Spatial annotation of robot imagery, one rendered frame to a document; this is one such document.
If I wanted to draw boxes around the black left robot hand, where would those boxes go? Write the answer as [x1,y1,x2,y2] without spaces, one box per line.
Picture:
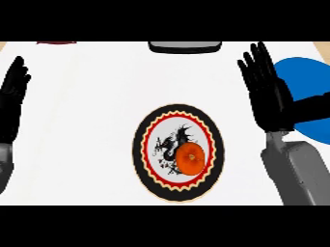
[0,55,32,151]

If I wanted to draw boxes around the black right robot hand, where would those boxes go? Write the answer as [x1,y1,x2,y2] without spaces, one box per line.
[235,41,330,134]

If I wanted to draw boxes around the blue plate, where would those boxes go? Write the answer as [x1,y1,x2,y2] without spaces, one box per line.
[271,57,330,147]

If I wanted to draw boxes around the orange squash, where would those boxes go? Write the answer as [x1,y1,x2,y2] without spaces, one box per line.
[173,142,207,177]

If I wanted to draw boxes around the black dragon-print plate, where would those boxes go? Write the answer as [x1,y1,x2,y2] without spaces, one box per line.
[131,103,226,203]

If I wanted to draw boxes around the dark red object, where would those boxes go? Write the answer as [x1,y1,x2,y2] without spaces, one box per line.
[35,41,77,45]

